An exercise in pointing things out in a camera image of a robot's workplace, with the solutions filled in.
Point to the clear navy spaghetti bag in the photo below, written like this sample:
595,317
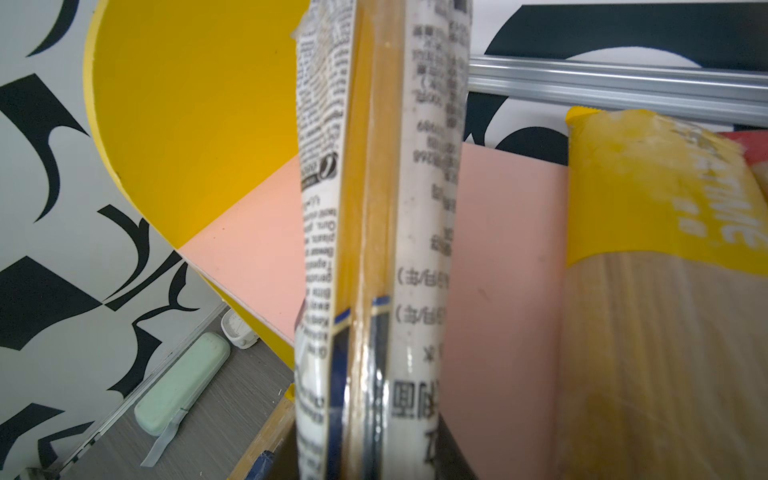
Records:
381,91

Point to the yellow noodle bag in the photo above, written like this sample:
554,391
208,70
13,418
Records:
663,358

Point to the red end spaghetti bag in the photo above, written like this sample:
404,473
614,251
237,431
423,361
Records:
755,146

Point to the yellow shelf unit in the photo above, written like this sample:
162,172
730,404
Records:
191,106

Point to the white round device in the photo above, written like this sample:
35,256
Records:
237,331

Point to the green glasses case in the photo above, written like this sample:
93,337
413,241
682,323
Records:
182,383

